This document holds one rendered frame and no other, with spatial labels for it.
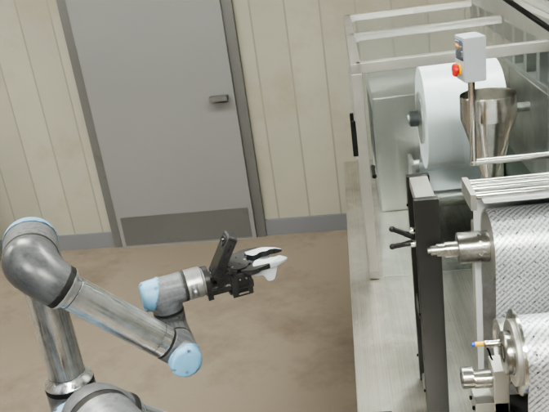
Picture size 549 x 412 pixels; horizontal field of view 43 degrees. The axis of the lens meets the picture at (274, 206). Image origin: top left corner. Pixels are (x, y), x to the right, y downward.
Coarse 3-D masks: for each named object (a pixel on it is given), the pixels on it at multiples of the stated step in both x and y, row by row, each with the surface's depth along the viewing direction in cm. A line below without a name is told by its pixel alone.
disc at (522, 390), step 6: (510, 312) 120; (510, 318) 121; (516, 318) 116; (516, 324) 116; (522, 330) 114; (522, 336) 113; (522, 342) 113; (522, 348) 113; (522, 354) 114; (528, 360) 112; (528, 366) 112; (528, 372) 112; (528, 378) 113; (522, 384) 116; (528, 384) 113; (516, 390) 121; (522, 390) 116
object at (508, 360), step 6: (504, 330) 120; (498, 336) 122; (504, 336) 118; (510, 336) 118; (504, 342) 118; (510, 342) 117; (504, 348) 118; (510, 348) 116; (504, 354) 119; (510, 354) 116; (504, 360) 120; (510, 360) 116; (504, 366) 120; (510, 366) 116; (504, 372) 120; (510, 372) 117
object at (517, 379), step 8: (512, 320) 118; (504, 328) 123; (512, 328) 116; (512, 336) 117; (520, 352) 114; (520, 360) 114; (520, 368) 114; (512, 376) 120; (520, 376) 115; (520, 384) 116
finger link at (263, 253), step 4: (260, 248) 175; (264, 248) 174; (268, 248) 174; (272, 248) 174; (276, 248) 174; (248, 252) 173; (252, 252) 173; (256, 252) 173; (260, 252) 173; (264, 252) 173; (268, 252) 174; (272, 252) 174; (276, 252) 175; (248, 256) 172; (252, 256) 172; (256, 256) 172; (260, 256) 173; (264, 256) 174; (268, 256) 176; (248, 260) 173; (252, 260) 172
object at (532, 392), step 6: (528, 390) 115; (534, 390) 115; (540, 390) 115; (546, 390) 115; (528, 396) 116; (534, 396) 115; (540, 396) 115; (546, 396) 115; (528, 402) 116; (534, 402) 116; (540, 402) 116; (546, 402) 116; (528, 408) 117; (534, 408) 116; (540, 408) 116; (546, 408) 116
